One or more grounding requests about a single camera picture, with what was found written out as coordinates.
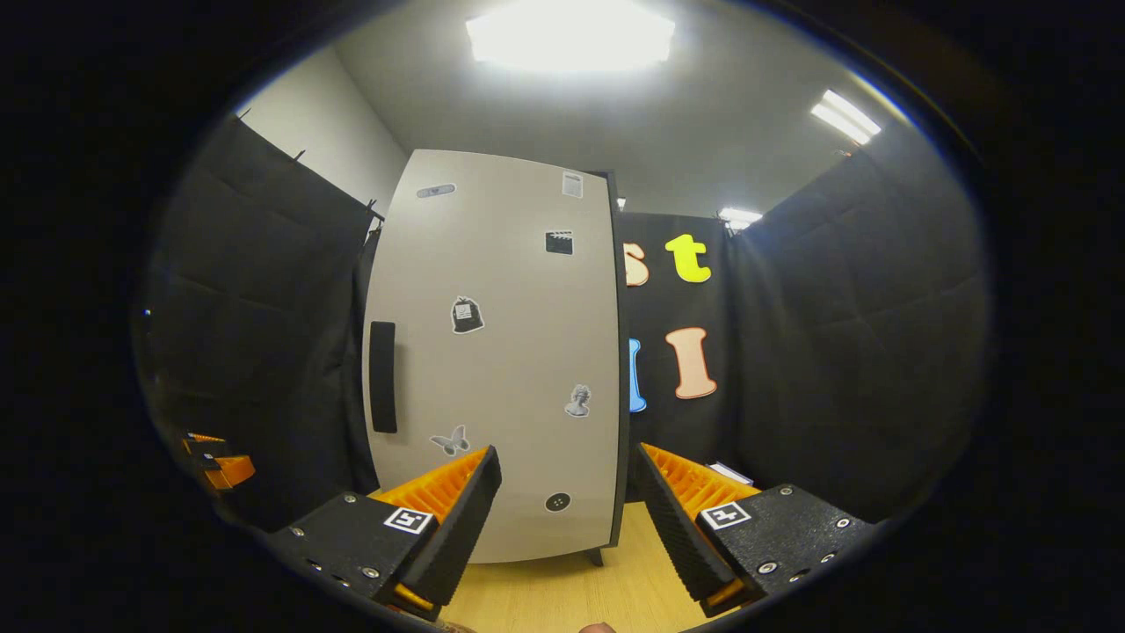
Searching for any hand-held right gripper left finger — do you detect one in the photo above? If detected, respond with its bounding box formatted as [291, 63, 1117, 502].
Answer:
[264, 444, 504, 622]

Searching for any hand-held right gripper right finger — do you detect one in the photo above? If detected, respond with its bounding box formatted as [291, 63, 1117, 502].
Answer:
[634, 441, 884, 617]

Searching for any black door handle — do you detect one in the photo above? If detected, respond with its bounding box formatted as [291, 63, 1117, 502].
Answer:
[368, 320, 399, 435]

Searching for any black backdrop cloth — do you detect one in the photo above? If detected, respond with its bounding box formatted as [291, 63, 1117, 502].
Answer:
[132, 110, 994, 530]

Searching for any long ceiling light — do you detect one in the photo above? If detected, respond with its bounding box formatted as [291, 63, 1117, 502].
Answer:
[809, 87, 882, 147]

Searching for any large ceiling light panel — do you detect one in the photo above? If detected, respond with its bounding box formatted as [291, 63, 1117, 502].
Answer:
[465, 0, 677, 74]

